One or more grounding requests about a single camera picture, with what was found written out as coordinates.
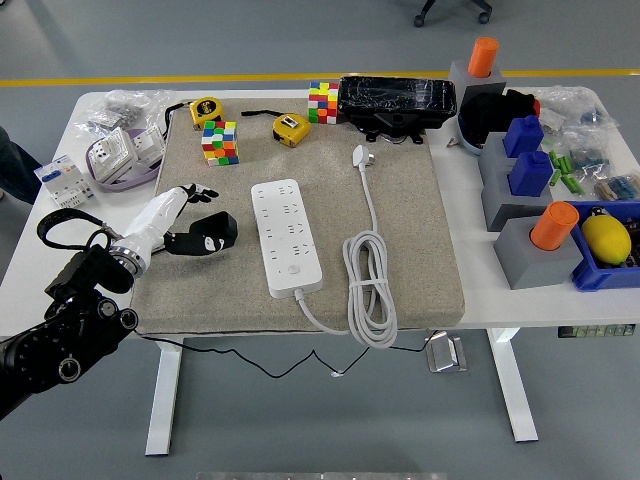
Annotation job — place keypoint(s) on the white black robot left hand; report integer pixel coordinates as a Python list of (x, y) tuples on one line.
[(155, 215)]

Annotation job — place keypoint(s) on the black plug adapter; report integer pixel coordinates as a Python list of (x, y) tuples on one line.
[(221, 225)]

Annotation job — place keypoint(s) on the white power strip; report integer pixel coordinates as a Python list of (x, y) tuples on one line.
[(285, 235)]

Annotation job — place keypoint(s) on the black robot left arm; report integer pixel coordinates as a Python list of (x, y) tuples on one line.
[(50, 345)]

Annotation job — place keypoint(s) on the purple oval tray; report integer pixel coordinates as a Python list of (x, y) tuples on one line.
[(125, 184)]

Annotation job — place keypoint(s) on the multicolour puzzle cube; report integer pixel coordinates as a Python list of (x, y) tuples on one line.
[(220, 145), (322, 102)]

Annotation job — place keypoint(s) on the white blue circuit breaker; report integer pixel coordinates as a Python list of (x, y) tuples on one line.
[(62, 182)]

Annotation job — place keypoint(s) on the clear bag of grey parts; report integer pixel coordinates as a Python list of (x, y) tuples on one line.
[(120, 107)]

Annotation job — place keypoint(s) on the yellow tape measure 5m print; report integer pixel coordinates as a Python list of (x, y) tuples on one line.
[(206, 110)]

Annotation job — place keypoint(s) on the yellow tape measure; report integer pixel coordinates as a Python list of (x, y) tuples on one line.
[(291, 129)]

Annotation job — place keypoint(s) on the white table leg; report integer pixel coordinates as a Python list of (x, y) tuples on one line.
[(162, 400), (515, 395)]

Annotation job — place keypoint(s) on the grey-brown mat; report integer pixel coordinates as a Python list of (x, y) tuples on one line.
[(410, 225)]

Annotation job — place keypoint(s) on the black wrapped device box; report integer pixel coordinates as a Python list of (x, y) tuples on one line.
[(395, 95)]

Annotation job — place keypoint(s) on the small metal hook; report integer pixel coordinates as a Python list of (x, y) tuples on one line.
[(453, 143)]

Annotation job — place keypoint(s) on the pale blue round dish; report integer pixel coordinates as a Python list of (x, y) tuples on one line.
[(468, 143)]

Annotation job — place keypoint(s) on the silver metal pedal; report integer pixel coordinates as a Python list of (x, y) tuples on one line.
[(445, 354)]

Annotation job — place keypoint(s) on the black office chair base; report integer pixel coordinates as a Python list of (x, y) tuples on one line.
[(425, 15)]

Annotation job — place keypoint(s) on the grey plastic block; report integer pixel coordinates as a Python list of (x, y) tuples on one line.
[(505, 210), (492, 152), (462, 77), (530, 265)]

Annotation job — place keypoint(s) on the black cloth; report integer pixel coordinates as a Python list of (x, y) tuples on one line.
[(485, 115)]

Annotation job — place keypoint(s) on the orange cylinder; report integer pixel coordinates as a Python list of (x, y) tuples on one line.
[(554, 226), (482, 57)]

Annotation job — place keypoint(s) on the blue plastic block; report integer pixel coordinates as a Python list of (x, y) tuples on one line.
[(522, 137), (531, 175)]

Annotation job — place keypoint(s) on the small red item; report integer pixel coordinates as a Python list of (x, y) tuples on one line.
[(536, 106)]

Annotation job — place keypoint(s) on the clear bag of white parts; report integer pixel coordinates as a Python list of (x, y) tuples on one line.
[(565, 107)]

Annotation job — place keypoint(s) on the small black penguin toy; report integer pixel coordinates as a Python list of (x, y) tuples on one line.
[(596, 212)]

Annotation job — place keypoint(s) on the clear bag of blue parts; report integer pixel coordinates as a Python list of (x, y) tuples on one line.
[(592, 152)]

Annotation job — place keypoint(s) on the blue storage bin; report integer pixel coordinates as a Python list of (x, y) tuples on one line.
[(595, 280)]

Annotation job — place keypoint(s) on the yellow lemon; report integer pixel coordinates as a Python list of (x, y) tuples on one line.
[(606, 239)]

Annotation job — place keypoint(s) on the black table control panel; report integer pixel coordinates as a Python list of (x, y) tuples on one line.
[(595, 331)]

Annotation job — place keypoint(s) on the clear bag of tan connectors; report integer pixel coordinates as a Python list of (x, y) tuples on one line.
[(620, 187)]

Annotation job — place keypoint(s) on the white wall socket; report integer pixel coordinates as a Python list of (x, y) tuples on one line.
[(147, 142), (107, 152)]

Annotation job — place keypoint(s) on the green plastic wall anchor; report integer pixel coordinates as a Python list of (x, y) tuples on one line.
[(553, 159), (556, 178), (566, 181), (565, 164), (576, 185)]

